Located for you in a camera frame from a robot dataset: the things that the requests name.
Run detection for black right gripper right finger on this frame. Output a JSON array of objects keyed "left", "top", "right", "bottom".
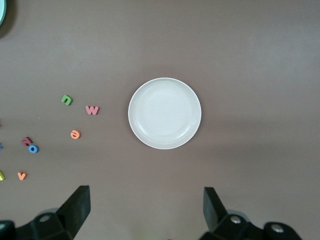
[{"left": 199, "top": 186, "right": 266, "bottom": 240}]

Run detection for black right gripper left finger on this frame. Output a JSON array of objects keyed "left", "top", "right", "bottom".
[{"left": 14, "top": 185, "right": 91, "bottom": 240}]

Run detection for pink foam letter w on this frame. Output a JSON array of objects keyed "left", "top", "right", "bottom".
[{"left": 85, "top": 105, "right": 101, "bottom": 116}]

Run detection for green foam letter n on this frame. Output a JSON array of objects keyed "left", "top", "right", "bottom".
[{"left": 60, "top": 94, "right": 74, "bottom": 107}]

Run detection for dark red foam letter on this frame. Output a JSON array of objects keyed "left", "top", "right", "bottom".
[{"left": 20, "top": 136, "right": 34, "bottom": 147}]

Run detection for beige brown round plate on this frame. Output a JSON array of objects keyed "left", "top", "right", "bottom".
[{"left": 127, "top": 77, "right": 202, "bottom": 151}]

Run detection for brown table cover mat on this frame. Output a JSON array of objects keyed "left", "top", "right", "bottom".
[{"left": 0, "top": 0, "right": 320, "bottom": 240}]

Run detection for pale green round plate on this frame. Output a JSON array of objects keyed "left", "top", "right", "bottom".
[{"left": 0, "top": 0, "right": 8, "bottom": 28}]

